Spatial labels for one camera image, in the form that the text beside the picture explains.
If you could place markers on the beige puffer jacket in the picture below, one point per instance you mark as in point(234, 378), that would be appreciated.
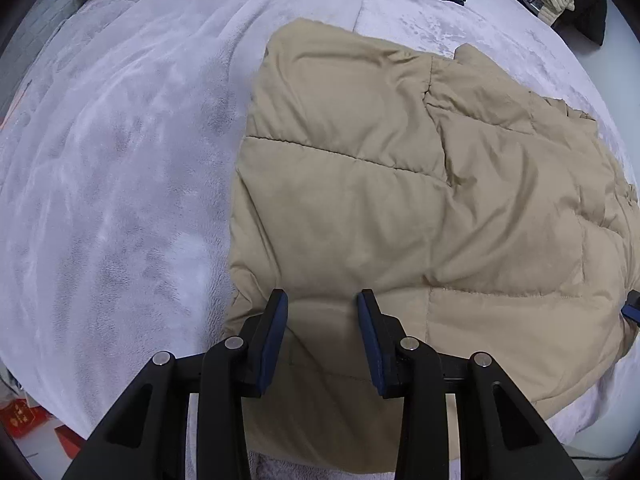
point(400, 185)

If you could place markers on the red box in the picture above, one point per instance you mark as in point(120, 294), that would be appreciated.
point(22, 417)
point(70, 440)

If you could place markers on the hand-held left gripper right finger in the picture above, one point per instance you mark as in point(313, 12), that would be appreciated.
point(375, 345)

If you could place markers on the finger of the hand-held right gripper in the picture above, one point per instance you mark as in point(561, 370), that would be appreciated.
point(634, 307)

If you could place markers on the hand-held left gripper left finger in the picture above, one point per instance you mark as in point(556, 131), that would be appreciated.
point(267, 345)

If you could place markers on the grey padded headboard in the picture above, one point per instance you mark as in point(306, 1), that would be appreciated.
point(30, 40)

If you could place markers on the hanging black coat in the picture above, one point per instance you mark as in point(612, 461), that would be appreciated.
point(590, 15)

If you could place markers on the lilac plush blanket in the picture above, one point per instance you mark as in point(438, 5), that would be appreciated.
point(125, 160)

